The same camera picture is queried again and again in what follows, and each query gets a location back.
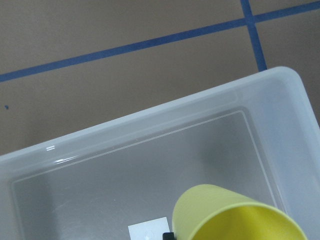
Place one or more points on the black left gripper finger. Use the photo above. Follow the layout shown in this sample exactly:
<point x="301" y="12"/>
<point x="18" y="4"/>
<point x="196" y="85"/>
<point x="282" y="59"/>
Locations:
<point x="168" y="236"/>

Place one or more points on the yellow plastic cup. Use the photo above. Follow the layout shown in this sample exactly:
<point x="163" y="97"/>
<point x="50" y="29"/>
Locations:
<point x="210" y="212"/>

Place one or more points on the clear plastic storage box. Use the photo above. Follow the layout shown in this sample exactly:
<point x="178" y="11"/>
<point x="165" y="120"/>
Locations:
<point x="257" y="136"/>

